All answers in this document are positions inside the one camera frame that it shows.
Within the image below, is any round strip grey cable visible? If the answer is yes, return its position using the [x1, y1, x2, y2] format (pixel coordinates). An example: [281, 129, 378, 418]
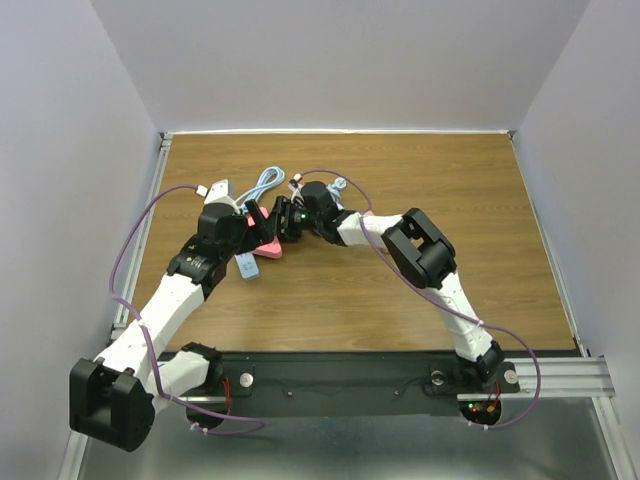
[327, 177, 349, 211]

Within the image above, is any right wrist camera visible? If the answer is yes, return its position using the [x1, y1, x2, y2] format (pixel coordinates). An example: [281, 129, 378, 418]
[288, 173, 305, 207]

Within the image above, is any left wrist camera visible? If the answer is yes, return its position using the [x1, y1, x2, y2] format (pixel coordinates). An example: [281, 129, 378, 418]
[195, 179, 240, 213]

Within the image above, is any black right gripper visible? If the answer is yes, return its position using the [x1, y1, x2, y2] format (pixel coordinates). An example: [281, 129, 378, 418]
[267, 197, 322, 244]

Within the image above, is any aluminium left rail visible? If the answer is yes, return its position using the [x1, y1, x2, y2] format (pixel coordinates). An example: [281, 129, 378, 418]
[108, 132, 174, 341]

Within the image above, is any aluminium front rail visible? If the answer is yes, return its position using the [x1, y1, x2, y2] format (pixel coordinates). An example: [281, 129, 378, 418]
[174, 355, 616, 402]

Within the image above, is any white power strip cable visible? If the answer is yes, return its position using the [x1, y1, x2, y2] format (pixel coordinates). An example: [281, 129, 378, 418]
[234, 166, 287, 211]

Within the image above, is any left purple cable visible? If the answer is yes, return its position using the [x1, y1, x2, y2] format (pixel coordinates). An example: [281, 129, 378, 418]
[108, 184, 266, 437]

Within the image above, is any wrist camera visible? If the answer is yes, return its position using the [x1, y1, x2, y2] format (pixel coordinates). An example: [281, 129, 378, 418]
[288, 173, 305, 207]
[195, 179, 240, 213]

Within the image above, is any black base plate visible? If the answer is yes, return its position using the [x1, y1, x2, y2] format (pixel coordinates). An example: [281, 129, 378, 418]
[184, 351, 520, 418]

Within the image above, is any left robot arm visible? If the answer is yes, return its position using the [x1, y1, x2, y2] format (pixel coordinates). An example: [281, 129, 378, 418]
[69, 201, 274, 452]

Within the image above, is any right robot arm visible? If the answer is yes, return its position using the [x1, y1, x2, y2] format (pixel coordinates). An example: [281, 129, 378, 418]
[268, 181, 504, 390]

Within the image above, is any white rectangular power strip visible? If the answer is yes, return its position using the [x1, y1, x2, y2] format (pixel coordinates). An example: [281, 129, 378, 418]
[235, 252, 260, 281]

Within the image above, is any aluminium rail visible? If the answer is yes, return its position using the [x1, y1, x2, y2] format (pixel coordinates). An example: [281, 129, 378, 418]
[174, 355, 616, 402]
[108, 132, 174, 341]

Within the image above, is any pink triangular power strip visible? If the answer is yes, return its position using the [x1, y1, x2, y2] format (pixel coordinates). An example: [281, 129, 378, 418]
[241, 200, 282, 259]

